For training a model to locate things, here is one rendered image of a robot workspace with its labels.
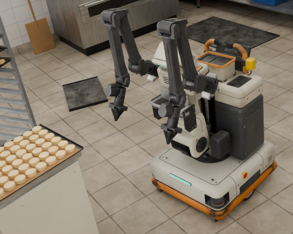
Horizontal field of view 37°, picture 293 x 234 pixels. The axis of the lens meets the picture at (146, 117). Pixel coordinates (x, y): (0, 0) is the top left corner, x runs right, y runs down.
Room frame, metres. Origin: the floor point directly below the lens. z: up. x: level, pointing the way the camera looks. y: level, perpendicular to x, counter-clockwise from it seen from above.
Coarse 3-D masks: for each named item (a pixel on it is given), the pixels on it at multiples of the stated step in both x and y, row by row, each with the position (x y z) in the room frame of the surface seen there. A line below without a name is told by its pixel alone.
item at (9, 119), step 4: (0, 116) 3.23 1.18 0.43; (4, 116) 3.21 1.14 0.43; (4, 120) 3.18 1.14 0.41; (8, 120) 3.17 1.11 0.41; (12, 120) 3.16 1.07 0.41; (16, 120) 3.15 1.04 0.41; (20, 120) 3.12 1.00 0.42; (24, 120) 3.10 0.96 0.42; (28, 120) 3.08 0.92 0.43; (32, 120) 3.06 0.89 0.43
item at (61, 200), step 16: (64, 176) 1.76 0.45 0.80; (80, 176) 1.81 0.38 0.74; (32, 192) 1.65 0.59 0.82; (48, 192) 1.69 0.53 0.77; (64, 192) 1.74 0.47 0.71; (80, 192) 1.80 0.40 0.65; (0, 208) 1.55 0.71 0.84; (16, 208) 1.59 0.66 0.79; (32, 208) 1.63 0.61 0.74; (48, 208) 1.68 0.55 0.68; (64, 208) 1.73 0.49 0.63; (80, 208) 1.78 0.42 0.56; (0, 224) 1.53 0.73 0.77; (16, 224) 1.57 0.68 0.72; (32, 224) 1.61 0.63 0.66; (48, 224) 1.66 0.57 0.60; (64, 224) 1.71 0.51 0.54; (80, 224) 1.76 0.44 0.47
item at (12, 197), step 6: (72, 156) 1.82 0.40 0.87; (78, 156) 1.84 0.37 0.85; (66, 162) 1.79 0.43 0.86; (54, 168) 1.75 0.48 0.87; (60, 168) 1.77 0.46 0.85; (48, 174) 1.72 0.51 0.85; (36, 180) 1.68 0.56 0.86; (42, 180) 1.70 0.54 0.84; (24, 186) 1.64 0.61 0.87; (30, 186) 1.66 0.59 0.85; (18, 192) 1.62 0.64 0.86; (6, 198) 1.58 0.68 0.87; (12, 198) 1.60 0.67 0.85; (0, 204) 1.56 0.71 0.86
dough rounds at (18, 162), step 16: (16, 144) 1.97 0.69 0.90; (32, 144) 1.91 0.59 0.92; (48, 144) 1.88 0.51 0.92; (64, 144) 1.85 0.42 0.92; (0, 160) 1.84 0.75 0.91; (16, 160) 1.79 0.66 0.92; (32, 160) 1.76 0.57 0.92; (48, 160) 1.74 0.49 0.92; (0, 176) 1.69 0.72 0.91; (16, 176) 1.66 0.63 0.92; (32, 176) 1.65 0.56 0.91; (0, 192) 1.56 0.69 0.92
